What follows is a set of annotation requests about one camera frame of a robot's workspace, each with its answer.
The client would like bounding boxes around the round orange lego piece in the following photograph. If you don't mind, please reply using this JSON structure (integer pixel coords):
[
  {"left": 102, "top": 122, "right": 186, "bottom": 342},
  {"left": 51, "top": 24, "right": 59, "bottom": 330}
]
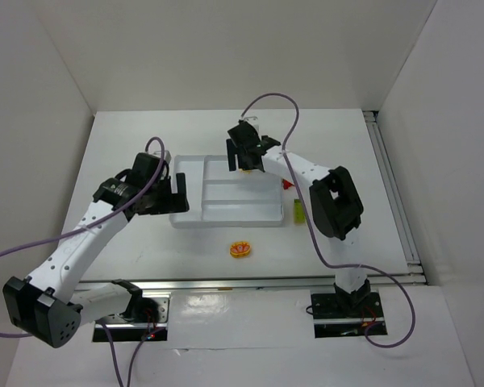
[{"left": 229, "top": 241, "right": 252, "bottom": 259}]

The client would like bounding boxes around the green yellow lego stack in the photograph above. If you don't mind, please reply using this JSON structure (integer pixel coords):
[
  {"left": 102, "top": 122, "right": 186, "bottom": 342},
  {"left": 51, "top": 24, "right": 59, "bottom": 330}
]
[{"left": 293, "top": 198, "right": 306, "bottom": 224}]

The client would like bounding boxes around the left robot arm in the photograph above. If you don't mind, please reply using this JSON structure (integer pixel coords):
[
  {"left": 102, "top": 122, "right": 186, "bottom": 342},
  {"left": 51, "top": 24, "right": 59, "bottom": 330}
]
[{"left": 2, "top": 151, "right": 190, "bottom": 348}]

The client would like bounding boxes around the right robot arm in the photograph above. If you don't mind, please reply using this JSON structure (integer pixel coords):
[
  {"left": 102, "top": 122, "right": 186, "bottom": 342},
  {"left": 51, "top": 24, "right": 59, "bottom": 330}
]
[{"left": 226, "top": 120, "right": 370, "bottom": 314}]

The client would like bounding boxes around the white divided tray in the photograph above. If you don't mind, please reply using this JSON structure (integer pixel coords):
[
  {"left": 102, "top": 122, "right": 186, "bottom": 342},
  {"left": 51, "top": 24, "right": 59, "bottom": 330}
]
[{"left": 169, "top": 155, "right": 284, "bottom": 229}]

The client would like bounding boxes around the red lego piece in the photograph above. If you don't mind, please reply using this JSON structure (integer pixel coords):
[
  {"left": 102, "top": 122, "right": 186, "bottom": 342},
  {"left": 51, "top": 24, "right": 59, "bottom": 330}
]
[{"left": 282, "top": 180, "right": 294, "bottom": 190}]

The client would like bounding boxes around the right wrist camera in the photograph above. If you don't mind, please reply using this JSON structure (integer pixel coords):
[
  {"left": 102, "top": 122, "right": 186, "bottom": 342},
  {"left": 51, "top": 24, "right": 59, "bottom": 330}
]
[{"left": 239, "top": 116, "right": 259, "bottom": 131}]

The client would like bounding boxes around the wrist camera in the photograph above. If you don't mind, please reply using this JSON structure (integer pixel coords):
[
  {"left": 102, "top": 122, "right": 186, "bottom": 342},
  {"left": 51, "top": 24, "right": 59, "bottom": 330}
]
[
  {"left": 152, "top": 150, "right": 172, "bottom": 176},
  {"left": 239, "top": 116, "right": 259, "bottom": 131}
]

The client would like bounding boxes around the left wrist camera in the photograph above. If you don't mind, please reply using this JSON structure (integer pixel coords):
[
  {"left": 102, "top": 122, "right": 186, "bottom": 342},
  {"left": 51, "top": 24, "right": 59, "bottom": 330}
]
[{"left": 152, "top": 150, "right": 172, "bottom": 176}]

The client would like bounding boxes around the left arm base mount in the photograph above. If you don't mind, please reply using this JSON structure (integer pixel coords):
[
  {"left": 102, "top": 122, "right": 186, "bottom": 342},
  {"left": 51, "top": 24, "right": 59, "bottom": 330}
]
[{"left": 103, "top": 292, "right": 171, "bottom": 343}]

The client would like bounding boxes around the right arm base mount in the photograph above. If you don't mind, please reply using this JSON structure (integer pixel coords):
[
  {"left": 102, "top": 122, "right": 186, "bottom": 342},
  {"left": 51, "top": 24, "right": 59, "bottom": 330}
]
[{"left": 305, "top": 292, "right": 387, "bottom": 339}]

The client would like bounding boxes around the aluminium side rail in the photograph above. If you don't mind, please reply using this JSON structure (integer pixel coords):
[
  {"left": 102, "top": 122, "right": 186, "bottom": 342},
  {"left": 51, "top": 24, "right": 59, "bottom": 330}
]
[{"left": 362, "top": 110, "right": 427, "bottom": 284}]

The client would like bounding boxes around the aluminium front rail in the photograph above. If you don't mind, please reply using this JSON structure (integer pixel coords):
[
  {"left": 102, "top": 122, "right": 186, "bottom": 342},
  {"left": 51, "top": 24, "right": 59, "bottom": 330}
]
[{"left": 70, "top": 273, "right": 392, "bottom": 295}]

